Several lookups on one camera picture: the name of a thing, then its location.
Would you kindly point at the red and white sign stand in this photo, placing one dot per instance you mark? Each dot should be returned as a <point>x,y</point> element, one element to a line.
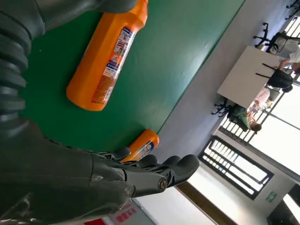
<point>127,216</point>

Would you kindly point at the green table mat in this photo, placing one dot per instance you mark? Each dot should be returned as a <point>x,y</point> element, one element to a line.
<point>152,77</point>

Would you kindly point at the white office table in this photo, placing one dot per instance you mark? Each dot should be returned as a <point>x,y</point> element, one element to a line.
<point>246,74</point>

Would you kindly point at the green exit sign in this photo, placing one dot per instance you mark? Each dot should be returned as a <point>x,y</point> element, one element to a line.
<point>271,197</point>

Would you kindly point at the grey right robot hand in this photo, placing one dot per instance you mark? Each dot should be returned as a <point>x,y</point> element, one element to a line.
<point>58,180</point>

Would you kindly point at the black window grille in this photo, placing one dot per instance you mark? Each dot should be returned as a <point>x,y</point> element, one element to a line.
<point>237,167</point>

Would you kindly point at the black office chair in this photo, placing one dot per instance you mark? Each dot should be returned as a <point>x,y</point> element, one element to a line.
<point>292,7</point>
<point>221,108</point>
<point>279,40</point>
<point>280,79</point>

